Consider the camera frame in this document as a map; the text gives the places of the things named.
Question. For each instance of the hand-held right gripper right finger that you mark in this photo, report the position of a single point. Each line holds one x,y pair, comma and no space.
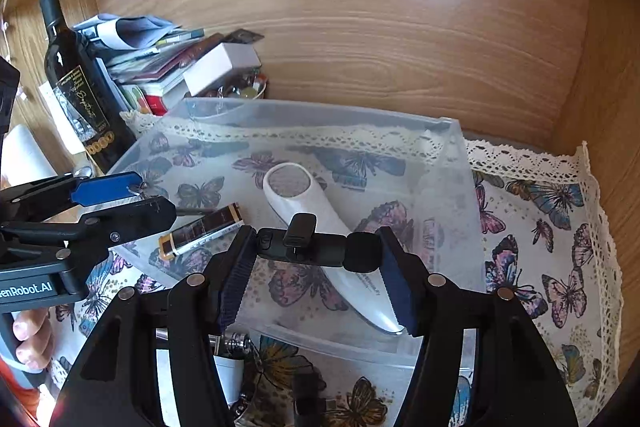
398,284

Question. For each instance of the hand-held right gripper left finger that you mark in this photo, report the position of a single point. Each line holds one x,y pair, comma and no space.
234,279

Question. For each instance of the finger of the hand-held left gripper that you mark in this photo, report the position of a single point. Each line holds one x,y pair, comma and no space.
102,189
135,217

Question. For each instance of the clear plastic storage box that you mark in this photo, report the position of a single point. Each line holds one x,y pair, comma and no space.
350,142

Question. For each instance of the person's left hand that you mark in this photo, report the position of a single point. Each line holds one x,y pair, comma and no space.
32,337

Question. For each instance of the silver metal cylinder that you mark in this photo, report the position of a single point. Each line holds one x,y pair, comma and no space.
235,343

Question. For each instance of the dark wine bottle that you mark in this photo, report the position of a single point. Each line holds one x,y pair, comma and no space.
80,97

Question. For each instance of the small white cup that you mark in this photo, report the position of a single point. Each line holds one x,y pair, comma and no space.
229,379

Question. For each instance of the white handheld thermometer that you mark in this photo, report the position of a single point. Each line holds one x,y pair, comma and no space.
310,202

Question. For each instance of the small black device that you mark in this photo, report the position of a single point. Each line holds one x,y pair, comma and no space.
307,399

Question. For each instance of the stack of books and papers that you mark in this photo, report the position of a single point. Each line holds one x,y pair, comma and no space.
150,57

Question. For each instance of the butterfly print lace tablecloth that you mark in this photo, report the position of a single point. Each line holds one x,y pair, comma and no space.
540,232

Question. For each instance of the white cardboard box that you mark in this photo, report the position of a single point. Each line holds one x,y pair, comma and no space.
222,64

